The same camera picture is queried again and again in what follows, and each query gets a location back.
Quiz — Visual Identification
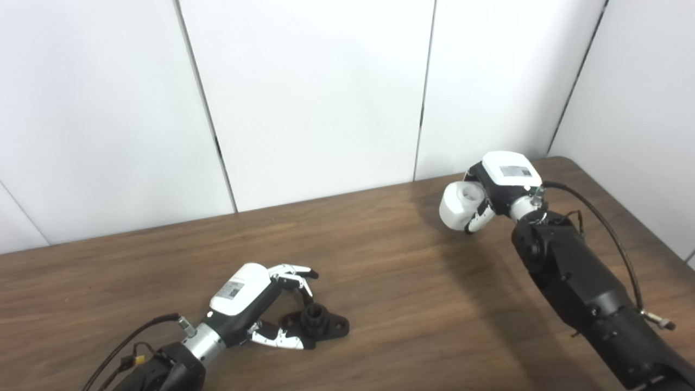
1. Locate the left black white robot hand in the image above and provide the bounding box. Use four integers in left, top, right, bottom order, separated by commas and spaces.
204, 263, 320, 351

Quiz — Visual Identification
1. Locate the round white plastic piece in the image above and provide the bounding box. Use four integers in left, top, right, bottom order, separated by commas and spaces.
439, 181, 488, 230

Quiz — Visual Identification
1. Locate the thin wire with yellow connector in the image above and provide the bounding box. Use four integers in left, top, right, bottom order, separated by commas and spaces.
116, 342, 159, 376

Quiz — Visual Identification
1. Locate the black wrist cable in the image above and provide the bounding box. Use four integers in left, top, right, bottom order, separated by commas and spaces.
81, 313, 196, 391
535, 181, 677, 331

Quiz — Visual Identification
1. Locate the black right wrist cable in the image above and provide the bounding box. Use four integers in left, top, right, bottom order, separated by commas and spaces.
535, 181, 677, 331

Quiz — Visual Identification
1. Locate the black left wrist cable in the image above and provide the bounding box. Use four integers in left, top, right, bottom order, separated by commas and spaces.
81, 313, 196, 391

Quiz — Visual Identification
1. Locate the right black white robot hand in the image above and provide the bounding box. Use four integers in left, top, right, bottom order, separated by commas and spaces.
463, 151, 544, 235

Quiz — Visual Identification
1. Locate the thin black wrist wire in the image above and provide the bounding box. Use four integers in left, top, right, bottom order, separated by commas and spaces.
543, 210, 585, 237

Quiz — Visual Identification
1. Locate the black plastic holder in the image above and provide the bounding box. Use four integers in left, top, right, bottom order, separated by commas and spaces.
279, 304, 350, 343

